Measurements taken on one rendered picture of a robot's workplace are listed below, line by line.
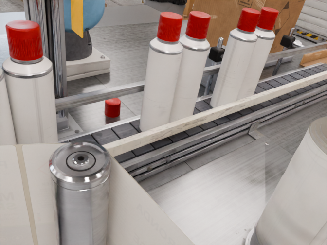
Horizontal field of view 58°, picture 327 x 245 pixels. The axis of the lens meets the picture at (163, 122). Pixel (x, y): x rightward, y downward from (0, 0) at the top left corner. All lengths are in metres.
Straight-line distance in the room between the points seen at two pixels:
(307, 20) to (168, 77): 4.54
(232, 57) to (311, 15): 4.37
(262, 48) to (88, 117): 0.38
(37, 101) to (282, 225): 0.29
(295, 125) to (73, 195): 0.66
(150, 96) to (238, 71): 0.19
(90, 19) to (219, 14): 0.49
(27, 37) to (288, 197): 0.30
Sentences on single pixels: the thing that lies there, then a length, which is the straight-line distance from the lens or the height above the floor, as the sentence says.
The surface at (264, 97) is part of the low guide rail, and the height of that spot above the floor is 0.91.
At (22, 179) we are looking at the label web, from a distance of 0.23.
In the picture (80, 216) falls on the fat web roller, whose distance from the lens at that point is 0.20.
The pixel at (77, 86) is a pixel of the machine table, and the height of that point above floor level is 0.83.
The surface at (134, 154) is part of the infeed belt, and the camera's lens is 0.48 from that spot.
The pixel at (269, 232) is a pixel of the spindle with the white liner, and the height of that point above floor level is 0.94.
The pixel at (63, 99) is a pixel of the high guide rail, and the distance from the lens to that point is 0.44.
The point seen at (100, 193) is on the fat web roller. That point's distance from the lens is 0.19.
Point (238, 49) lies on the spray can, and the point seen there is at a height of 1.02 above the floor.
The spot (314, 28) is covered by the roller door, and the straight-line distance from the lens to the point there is 4.89.
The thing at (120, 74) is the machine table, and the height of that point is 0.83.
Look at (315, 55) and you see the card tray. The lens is 1.26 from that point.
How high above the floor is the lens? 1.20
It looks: 35 degrees down
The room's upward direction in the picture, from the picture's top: 11 degrees clockwise
